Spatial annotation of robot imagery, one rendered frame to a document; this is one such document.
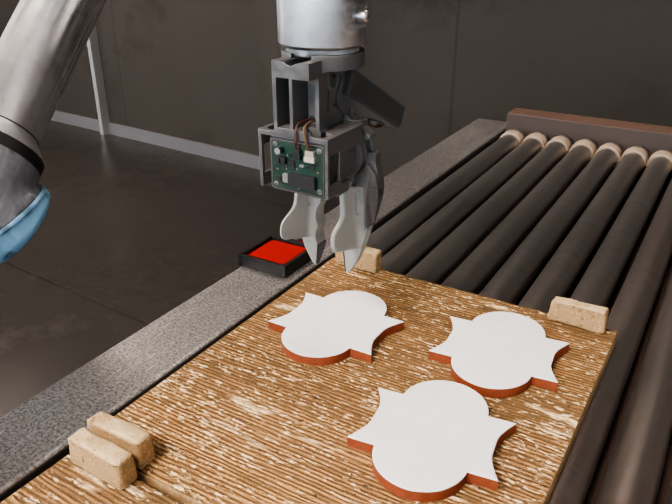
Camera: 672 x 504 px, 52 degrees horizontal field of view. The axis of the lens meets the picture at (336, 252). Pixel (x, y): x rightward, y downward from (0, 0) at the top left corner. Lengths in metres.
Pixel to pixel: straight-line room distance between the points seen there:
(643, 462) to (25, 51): 0.75
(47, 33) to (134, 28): 3.83
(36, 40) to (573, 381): 0.68
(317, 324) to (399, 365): 0.10
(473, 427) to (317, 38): 0.34
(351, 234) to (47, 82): 0.41
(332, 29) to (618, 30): 2.57
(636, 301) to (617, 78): 2.28
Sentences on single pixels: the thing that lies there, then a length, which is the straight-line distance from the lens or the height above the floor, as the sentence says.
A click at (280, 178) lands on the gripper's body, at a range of 0.61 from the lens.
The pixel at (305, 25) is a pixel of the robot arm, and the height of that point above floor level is 1.25.
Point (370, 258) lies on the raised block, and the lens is 0.84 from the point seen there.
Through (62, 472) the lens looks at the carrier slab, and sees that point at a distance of 0.60.
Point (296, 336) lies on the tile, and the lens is 0.70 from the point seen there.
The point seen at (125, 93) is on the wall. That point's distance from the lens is 4.92.
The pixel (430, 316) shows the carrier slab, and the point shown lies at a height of 0.94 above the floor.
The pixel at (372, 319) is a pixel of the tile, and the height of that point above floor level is 0.95.
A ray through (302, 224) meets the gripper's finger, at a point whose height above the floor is 1.06.
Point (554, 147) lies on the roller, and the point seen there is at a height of 0.92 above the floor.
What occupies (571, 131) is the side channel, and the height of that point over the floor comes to 0.93.
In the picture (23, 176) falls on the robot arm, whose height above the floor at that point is 1.07.
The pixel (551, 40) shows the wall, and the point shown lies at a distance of 3.17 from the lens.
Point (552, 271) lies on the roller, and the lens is 0.93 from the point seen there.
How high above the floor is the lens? 1.32
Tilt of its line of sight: 25 degrees down
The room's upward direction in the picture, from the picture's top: straight up
